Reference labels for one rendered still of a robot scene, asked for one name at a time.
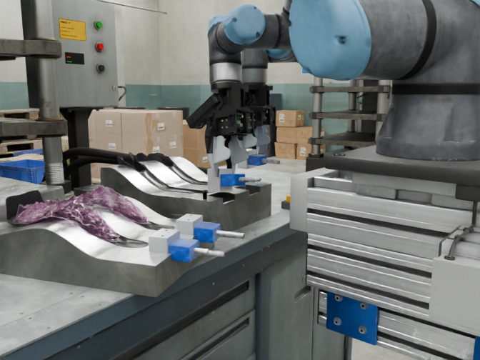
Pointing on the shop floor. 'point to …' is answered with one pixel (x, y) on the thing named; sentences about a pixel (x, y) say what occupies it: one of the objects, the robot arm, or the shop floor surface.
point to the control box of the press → (78, 68)
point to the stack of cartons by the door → (293, 136)
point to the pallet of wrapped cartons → (135, 133)
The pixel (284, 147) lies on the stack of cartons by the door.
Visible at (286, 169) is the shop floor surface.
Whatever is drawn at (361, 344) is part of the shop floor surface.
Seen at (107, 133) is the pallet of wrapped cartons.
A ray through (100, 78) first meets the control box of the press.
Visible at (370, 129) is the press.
